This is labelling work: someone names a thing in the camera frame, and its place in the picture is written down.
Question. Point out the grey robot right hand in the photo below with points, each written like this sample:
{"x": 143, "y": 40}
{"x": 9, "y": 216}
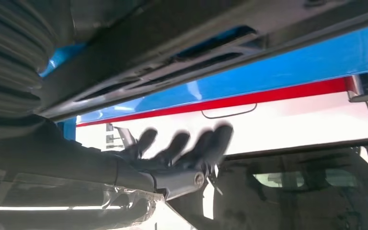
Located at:
{"x": 60, "y": 165}

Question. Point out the blue metal shelf rack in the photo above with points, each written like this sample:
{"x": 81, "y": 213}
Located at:
{"x": 298, "y": 63}

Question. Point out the white car body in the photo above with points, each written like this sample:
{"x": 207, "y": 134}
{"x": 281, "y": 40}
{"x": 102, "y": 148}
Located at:
{"x": 298, "y": 127}

